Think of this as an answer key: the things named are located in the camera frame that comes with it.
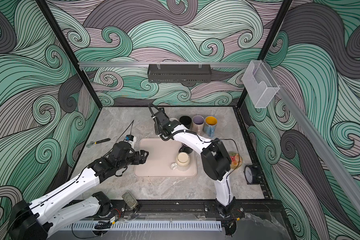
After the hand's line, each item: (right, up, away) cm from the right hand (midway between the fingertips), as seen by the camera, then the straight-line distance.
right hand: (160, 126), depth 90 cm
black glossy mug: (+15, -13, -2) cm, 20 cm away
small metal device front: (-12, -37, -17) cm, 43 cm away
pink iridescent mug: (+24, +1, +6) cm, 25 cm away
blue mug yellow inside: (+32, 0, +6) cm, 33 cm away
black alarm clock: (+50, -24, -13) cm, 57 cm away
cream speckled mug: (+13, -19, -9) cm, 25 cm away
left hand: (-8, -14, -10) cm, 19 cm away
